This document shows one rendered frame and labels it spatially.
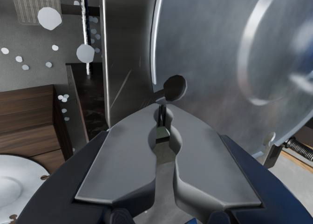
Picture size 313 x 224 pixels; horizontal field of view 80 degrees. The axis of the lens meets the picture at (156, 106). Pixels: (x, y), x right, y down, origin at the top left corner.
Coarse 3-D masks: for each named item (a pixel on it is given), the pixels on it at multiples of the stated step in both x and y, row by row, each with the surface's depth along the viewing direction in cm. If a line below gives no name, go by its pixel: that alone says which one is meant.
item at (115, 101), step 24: (120, 0) 10; (144, 0) 11; (120, 24) 11; (144, 24) 12; (120, 48) 12; (144, 48) 12; (120, 72) 12; (144, 72) 13; (120, 96) 13; (144, 96) 14; (168, 96) 15; (120, 120) 14
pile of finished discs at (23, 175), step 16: (0, 160) 54; (16, 160) 56; (32, 160) 57; (0, 176) 55; (16, 176) 58; (32, 176) 60; (0, 192) 57; (16, 192) 59; (32, 192) 63; (0, 208) 60; (16, 208) 63
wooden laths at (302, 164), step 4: (304, 144) 111; (288, 148) 120; (312, 148) 108; (280, 152) 123; (284, 152) 121; (284, 156) 121; (288, 156) 119; (292, 156) 117; (292, 160) 118; (296, 160) 116; (300, 160) 115; (300, 164) 114; (304, 164) 112; (308, 164) 112; (304, 168) 113; (308, 168) 111; (312, 168) 109; (312, 172) 110
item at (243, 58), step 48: (192, 0) 12; (240, 0) 14; (288, 0) 15; (192, 48) 14; (240, 48) 15; (288, 48) 17; (192, 96) 16; (240, 96) 18; (288, 96) 22; (240, 144) 22
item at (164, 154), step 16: (80, 64) 82; (96, 64) 84; (80, 80) 65; (96, 80) 66; (80, 96) 53; (96, 96) 54; (80, 112) 54; (96, 112) 46; (96, 128) 40; (304, 128) 49; (160, 144) 37; (160, 160) 39
